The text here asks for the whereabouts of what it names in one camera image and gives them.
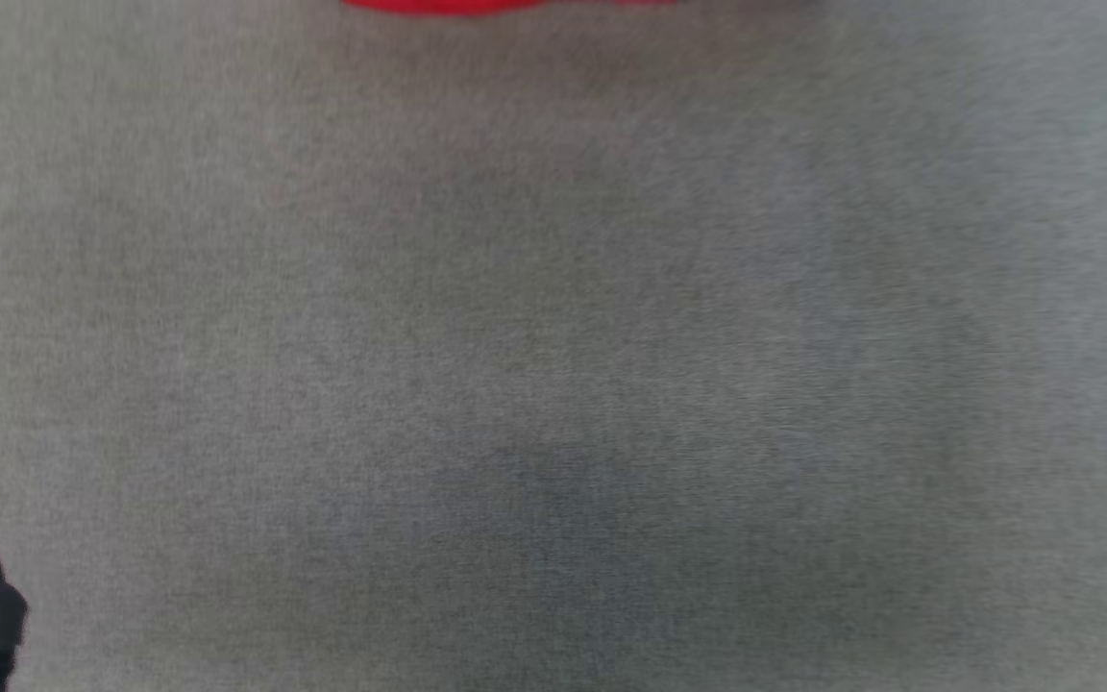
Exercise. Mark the red and white shorts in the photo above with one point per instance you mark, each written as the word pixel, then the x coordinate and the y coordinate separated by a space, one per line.
pixel 477 6

